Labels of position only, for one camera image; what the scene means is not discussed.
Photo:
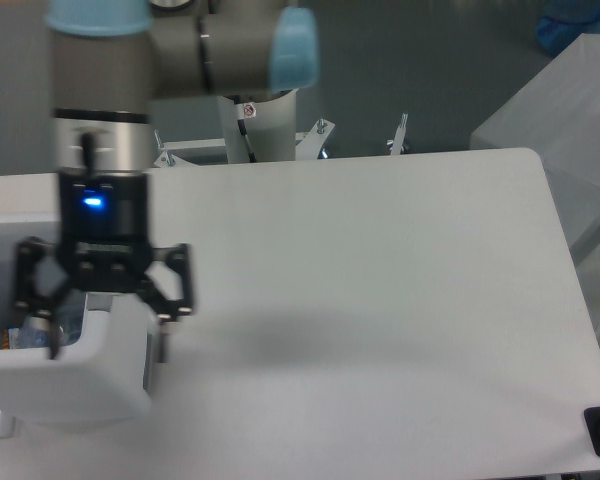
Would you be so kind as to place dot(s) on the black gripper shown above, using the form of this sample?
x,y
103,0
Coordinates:
x,y
104,247

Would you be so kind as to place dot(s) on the clear plastic water bottle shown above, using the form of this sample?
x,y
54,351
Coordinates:
x,y
34,332

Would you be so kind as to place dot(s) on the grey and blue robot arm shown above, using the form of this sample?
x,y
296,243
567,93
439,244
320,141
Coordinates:
x,y
109,60

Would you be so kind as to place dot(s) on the white trash can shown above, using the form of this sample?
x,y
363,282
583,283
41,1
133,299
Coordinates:
x,y
102,376

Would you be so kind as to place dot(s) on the blue object on floor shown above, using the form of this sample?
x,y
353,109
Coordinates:
x,y
561,22

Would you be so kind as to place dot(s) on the white pedestal base frame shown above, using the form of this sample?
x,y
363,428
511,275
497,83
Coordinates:
x,y
308,145

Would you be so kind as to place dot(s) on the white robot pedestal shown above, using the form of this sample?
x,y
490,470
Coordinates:
x,y
270,120

